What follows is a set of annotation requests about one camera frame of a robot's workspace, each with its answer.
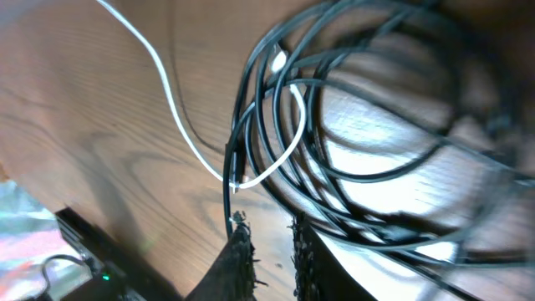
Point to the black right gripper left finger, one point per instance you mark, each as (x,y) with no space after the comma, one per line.
(232,276)

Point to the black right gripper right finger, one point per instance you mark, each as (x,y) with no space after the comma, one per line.
(319,275)

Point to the black base rail green clamps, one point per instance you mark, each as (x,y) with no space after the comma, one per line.
(114,272)

